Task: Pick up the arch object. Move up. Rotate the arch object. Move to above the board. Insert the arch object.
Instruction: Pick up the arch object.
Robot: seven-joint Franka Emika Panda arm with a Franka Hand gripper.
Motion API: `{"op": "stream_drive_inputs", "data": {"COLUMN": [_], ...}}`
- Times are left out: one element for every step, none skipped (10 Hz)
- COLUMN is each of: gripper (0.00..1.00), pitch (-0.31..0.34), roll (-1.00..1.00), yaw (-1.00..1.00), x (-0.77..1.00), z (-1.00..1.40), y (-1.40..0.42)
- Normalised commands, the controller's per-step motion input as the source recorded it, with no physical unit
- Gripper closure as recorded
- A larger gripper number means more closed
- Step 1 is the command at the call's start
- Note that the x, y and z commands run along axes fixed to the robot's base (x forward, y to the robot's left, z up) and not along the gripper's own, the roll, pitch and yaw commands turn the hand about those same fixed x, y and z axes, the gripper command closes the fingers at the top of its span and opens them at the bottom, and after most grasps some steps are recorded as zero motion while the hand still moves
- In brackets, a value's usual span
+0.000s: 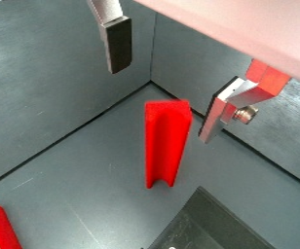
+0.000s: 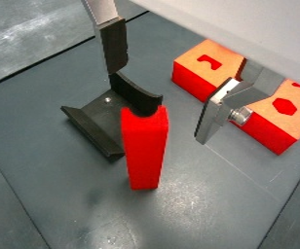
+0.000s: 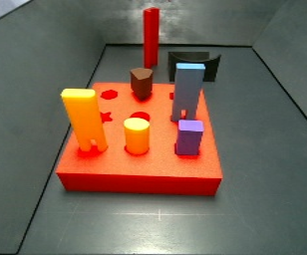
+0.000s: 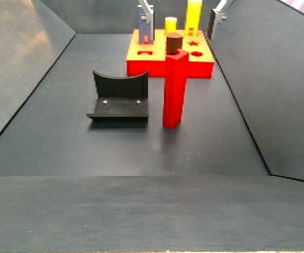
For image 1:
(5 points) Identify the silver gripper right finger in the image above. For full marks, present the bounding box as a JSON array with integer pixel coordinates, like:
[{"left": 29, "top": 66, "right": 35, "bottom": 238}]
[{"left": 196, "top": 58, "right": 291, "bottom": 145}]

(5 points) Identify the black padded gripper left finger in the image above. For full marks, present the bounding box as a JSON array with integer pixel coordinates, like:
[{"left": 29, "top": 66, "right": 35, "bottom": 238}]
[{"left": 85, "top": 0, "right": 131, "bottom": 74}]

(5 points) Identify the red arch block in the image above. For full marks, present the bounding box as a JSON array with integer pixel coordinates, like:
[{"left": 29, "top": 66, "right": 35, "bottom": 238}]
[{"left": 144, "top": 100, "right": 191, "bottom": 189}]

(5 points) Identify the black curved bracket stand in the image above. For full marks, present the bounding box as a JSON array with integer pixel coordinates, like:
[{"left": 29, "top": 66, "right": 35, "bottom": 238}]
[{"left": 148, "top": 187, "right": 274, "bottom": 249}]

